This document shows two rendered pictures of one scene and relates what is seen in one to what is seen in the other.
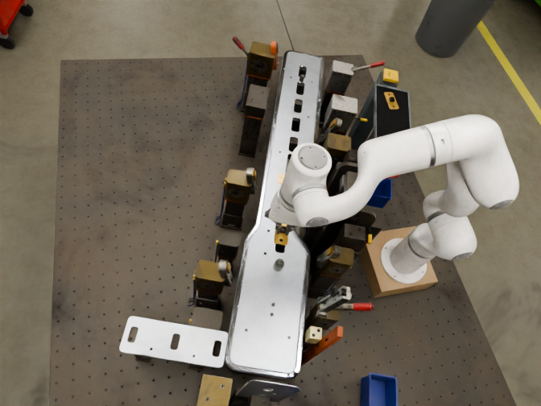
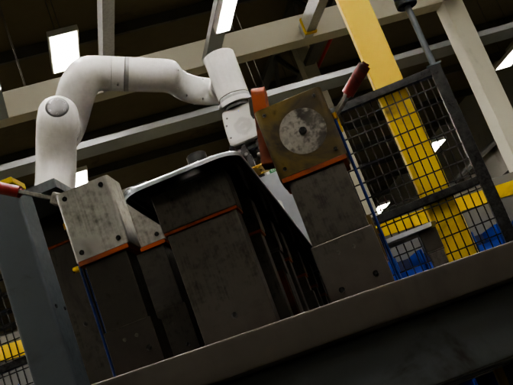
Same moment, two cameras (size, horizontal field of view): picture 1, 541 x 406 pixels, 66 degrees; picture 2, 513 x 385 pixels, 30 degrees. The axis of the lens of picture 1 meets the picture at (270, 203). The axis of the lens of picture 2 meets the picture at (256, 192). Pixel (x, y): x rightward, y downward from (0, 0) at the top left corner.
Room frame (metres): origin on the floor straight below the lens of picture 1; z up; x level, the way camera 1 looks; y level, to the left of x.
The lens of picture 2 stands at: (2.84, 0.48, 0.57)
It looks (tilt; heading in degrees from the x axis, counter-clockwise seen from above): 15 degrees up; 194
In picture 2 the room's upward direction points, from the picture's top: 21 degrees counter-clockwise
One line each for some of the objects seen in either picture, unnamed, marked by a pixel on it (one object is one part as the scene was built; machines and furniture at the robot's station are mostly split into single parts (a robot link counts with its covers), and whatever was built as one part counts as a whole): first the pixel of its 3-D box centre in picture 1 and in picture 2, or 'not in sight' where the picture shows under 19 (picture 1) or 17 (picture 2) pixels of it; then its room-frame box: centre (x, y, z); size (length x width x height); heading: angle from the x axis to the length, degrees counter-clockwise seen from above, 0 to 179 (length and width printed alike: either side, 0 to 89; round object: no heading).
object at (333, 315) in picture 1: (318, 325); not in sight; (0.44, -0.28, 0.87); 0.10 x 0.07 x 0.35; 98
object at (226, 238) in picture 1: (222, 255); not in sight; (0.58, 0.10, 0.84); 0.10 x 0.05 x 0.29; 98
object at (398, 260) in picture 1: (412, 252); not in sight; (0.82, -0.58, 0.88); 0.19 x 0.19 x 0.18
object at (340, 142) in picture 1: (328, 171); not in sight; (1.05, -0.19, 0.89); 0.12 x 0.08 x 0.38; 98
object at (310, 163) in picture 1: (305, 176); (225, 76); (0.53, -0.05, 1.52); 0.09 x 0.08 x 0.13; 27
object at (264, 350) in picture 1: (287, 176); (261, 241); (0.89, -0.03, 1.00); 1.38 x 0.22 x 0.02; 8
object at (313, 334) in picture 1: (301, 345); not in sight; (0.35, -0.24, 0.88); 0.04 x 0.04 x 0.37; 8
